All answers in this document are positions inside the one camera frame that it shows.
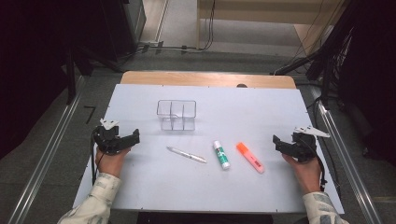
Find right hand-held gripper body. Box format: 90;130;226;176
286;125;331;163

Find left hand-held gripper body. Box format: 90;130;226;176
92;119;126;156

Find orange pink highlighter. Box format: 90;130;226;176
235;141;266;175

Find clear plastic organizer box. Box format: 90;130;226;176
156;99;197;132

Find white pen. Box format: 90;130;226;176
165;146;208;164

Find person's left hand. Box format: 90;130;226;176
94;146;133;179

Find person's right hand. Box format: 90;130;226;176
281;153;323;196

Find white green glue stick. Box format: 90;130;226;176
212;140;232;171

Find white table board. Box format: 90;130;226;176
72;83;346;216

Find black metal stand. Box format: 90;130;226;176
64;46;124;106

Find white power strip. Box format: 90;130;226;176
137;40;165;49

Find dark cabinet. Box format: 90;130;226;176
101;0;148;63

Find light wooden furniture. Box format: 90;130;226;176
195;0;347;58

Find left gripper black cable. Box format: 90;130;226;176
91;130;101;187

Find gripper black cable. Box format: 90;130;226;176
91;130;101;187
313;148;329;192

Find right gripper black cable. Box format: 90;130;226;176
313;148;329;192

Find aluminium rail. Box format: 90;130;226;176
7;76;88;224
310;86;385;224

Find black stand with cables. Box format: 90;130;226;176
270;0;396;110

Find hanging black cables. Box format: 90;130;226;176
199;0;217;51

